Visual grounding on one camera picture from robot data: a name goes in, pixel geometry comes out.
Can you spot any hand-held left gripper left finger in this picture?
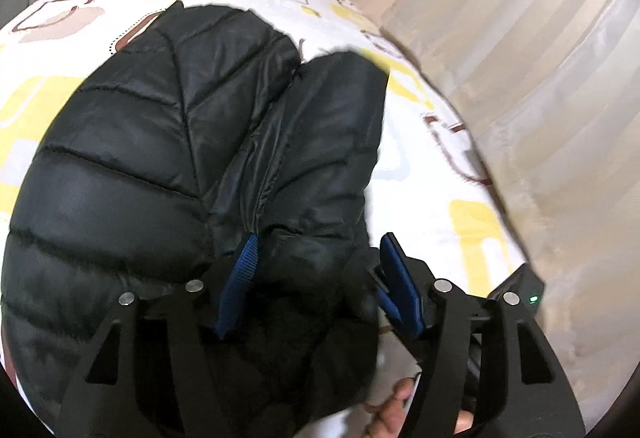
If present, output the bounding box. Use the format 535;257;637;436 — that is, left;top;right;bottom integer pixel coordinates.
60;233;261;438

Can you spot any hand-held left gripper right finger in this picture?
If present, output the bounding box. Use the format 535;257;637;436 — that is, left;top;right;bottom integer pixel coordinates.
372;233;586;438

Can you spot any black puffer jacket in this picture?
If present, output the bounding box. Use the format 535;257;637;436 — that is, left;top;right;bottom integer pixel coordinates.
0;0;391;438

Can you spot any person's right hand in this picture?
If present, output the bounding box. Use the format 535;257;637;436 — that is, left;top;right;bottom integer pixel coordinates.
364;377;418;438

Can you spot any bed with patterned sheet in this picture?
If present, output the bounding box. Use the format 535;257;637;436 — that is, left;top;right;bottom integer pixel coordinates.
0;0;531;438

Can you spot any white curtain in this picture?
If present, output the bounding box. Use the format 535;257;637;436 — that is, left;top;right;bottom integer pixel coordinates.
380;0;640;434

